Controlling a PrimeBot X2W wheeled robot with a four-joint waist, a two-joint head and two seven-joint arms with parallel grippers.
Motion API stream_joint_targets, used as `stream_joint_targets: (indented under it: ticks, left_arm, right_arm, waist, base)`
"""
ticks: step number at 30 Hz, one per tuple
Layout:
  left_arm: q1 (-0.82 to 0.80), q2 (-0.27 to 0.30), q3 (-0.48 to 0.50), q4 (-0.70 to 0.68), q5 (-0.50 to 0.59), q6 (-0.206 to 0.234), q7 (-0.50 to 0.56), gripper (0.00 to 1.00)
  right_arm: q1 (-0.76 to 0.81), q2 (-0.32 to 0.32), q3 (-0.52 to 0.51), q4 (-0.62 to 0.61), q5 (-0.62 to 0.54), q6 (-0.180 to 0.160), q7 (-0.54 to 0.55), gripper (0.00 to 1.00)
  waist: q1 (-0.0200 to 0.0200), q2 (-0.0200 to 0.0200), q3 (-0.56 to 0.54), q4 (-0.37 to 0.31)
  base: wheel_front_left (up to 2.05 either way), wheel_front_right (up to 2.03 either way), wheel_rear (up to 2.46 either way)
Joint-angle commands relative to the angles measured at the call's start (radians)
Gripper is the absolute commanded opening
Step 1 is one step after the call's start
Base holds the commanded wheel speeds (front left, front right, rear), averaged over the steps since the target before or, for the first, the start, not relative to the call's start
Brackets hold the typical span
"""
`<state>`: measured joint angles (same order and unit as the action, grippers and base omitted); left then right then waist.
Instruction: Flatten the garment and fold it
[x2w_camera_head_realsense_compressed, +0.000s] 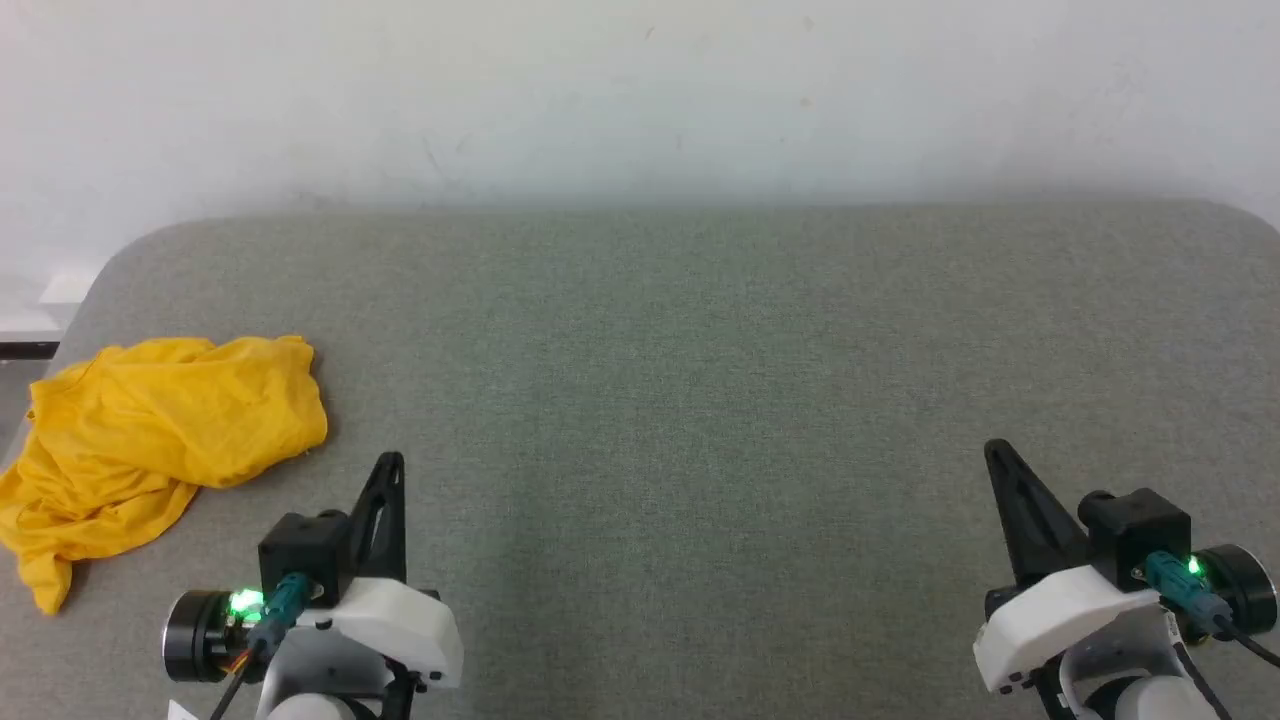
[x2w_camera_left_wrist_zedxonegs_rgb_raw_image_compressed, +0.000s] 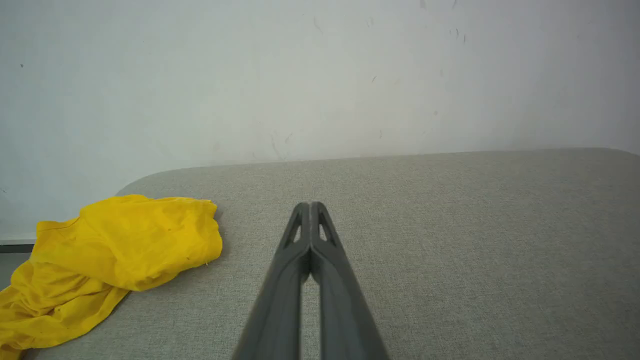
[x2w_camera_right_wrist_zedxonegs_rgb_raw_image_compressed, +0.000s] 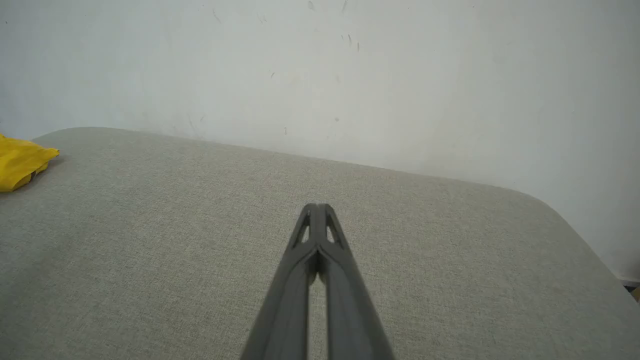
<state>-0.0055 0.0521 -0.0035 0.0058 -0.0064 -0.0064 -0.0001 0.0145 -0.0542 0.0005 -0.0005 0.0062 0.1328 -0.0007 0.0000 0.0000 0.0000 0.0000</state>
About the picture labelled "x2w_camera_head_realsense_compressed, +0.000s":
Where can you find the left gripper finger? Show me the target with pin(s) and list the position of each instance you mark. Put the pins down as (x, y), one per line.
(362, 545)
(395, 530)

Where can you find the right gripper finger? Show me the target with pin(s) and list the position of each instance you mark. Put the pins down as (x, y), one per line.
(1055, 545)
(1018, 540)

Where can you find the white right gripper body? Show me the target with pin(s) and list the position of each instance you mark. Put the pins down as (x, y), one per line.
(1050, 620)

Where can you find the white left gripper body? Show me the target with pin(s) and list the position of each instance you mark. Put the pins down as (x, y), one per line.
(400, 625)

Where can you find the yellow printed shirt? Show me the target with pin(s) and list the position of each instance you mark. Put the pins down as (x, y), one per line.
(150, 430)

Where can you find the grey fabric sofa cushion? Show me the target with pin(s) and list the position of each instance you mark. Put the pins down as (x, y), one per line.
(700, 400)

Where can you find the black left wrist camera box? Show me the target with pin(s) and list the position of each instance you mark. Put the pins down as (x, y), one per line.
(300, 550)

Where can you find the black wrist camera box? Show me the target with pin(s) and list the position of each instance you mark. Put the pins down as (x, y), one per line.
(1140, 530)
(300, 550)

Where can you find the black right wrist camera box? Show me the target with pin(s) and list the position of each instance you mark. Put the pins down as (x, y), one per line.
(1140, 530)

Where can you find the dark wall baseboard strip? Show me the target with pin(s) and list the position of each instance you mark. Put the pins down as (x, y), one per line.
(25, 351)

